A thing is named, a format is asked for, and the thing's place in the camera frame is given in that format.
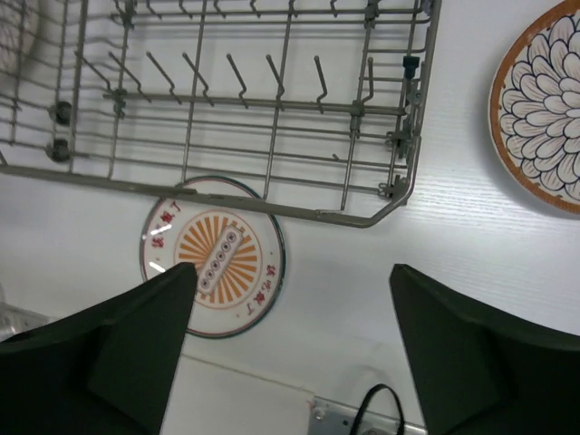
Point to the large floral orange-rim plate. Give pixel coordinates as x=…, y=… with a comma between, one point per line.
x=533, y=108

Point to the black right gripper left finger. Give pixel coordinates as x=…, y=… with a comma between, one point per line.
x=107, y=369

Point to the small sunburst pattern plate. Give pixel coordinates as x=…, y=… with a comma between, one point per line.
x=240, y=258

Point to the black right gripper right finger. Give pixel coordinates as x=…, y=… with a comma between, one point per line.
x=479, y=370

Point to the grey wire dish rack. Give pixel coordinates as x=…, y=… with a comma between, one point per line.
x=298, y=109

